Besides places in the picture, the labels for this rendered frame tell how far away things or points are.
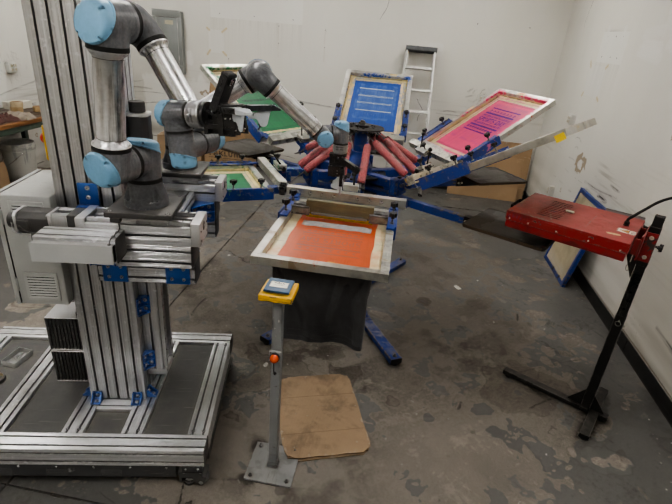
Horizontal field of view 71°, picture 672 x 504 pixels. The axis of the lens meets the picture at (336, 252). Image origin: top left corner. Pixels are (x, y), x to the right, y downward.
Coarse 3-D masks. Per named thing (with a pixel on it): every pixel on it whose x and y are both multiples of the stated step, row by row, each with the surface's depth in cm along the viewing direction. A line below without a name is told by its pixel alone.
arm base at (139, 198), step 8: (128, 184) 163; (136, 184) 161; (144, 184) 162; (152, 184) 163; (160, 184) 166; (128, 192) 164; (136, 192) 162; (144, 192) 162; (152, 192) 164; (160, 192) 166; (128, 200) 165; (136, 200) 162; (144, 200) 163; (152, 200) 164; (160, 200) 166; (168, 200) 170; (136, 208) 163; (144, 208) 163; (152, 208) 164
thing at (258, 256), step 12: (288, 216) 246; (276, 228) 228; (264, 240) 214; (252, 252) 202; (264, 252) 207; (384, 252) 213; (264, 264) 200; (276, 264) 199; (288, 264) 198; (300, 264) 197; (312, 264) 197; (324, 264) 197; (336, 264) 198; (384, 264) 202; (348, 276) 196; (360, 276) 196; (372, 276) 195; (384, 276) 194
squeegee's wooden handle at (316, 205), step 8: (312, 200) 248; (320, 200) 248; (312, 208) 250; (320, 208) 249; (328, 208) 248; (336, 208) 248; (344, 208) 247; (352, 208) 246; (360, 208) 246; (368, 208) 245; (352, 216) 248; (360, 216) 247; (368, 216) 247
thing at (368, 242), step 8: (344, 224) 249; (352, 224) 250; (360, 224) 251; (376, 224) 252; (360, 232) 241; (368, 240) 232; (368, 248) 224; (328, 256) 212; (336, 256) 213; (360, 256) 215; (368, 256) 216; (344, 264) 206; (352, 264) 207; (360, 264) 208; (368, 264) 208
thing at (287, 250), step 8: (304, 216) 254; (296, 224) 243; (296, 232) 234; (288, 240) 225; (296, 240) 225; (288, 248) 217; (288, 256) 209; (296, 256) 210; (304, 256) 210; (312, 256) 211; (320, 256) 212
